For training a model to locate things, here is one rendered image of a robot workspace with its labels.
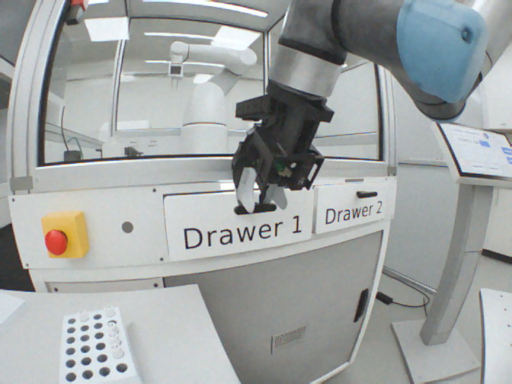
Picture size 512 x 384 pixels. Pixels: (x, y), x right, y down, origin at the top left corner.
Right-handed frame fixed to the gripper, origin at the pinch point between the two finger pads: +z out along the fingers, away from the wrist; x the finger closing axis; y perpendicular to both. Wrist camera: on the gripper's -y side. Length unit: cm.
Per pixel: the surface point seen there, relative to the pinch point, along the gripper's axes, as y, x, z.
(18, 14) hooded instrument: -68, -80, -34
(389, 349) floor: 52, 83, 75
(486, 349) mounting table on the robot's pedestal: 39.9, 17.3, -9.3
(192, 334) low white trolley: 17.8, -13.3, 6.6
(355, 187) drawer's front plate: -2.8, 29.8, 1.6
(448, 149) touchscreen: -3, 80, -15
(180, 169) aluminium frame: -7.4, -11.2, -1.2
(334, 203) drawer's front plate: -0.9, 22.2, 4.2
